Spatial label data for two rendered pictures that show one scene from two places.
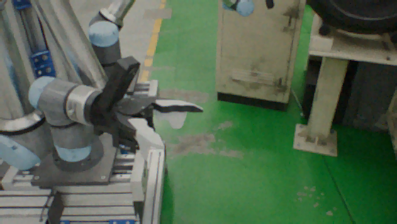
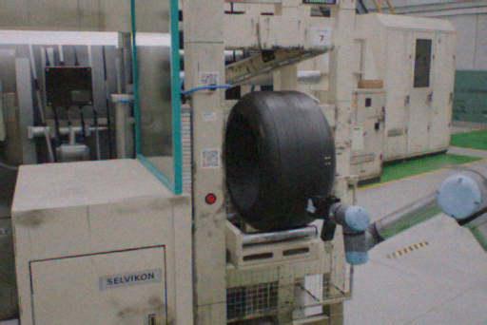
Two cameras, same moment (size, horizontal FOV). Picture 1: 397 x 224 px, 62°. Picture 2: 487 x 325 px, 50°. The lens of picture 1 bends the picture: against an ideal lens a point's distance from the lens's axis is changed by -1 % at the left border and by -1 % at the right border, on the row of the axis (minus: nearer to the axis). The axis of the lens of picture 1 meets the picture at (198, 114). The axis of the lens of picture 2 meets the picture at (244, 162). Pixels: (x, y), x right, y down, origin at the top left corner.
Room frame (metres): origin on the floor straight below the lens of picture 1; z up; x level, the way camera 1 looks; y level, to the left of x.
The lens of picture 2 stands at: (2.90, 0.92, 1.58)
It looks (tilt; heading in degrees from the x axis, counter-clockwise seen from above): 11 degrees down; 231
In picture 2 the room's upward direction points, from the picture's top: straight up
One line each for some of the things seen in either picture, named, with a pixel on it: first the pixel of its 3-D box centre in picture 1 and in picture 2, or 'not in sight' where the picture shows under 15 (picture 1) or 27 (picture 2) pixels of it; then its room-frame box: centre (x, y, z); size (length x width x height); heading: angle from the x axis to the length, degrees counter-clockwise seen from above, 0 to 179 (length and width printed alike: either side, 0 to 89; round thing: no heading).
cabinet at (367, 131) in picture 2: not in sight; (347, 136); (-2.46, -3.61, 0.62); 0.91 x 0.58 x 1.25; 1
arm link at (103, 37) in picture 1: (104, 41); not in sight; (1.28, 0.38, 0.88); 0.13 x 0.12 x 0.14; 17
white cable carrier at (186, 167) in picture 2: not in sight; (185, 165); (1.83, -0.77, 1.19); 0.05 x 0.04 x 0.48; 72
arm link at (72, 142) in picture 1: (75, 131); not in sight; (0.61, 0.28, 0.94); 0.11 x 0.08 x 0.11; 155
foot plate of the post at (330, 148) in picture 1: (315, 137); not in sight; (1.74, -0.78, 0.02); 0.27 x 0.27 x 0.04; 72
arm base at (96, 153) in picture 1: (75, 142); not in sight; (0.78, 0.37, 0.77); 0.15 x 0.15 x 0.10
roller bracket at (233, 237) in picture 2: not in sight; (223, 229); (1.66, -0.77, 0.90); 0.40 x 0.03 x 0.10; 72
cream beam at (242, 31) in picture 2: not in sight; (263, 34); (1.28, -0.96, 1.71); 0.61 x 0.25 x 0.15; 162
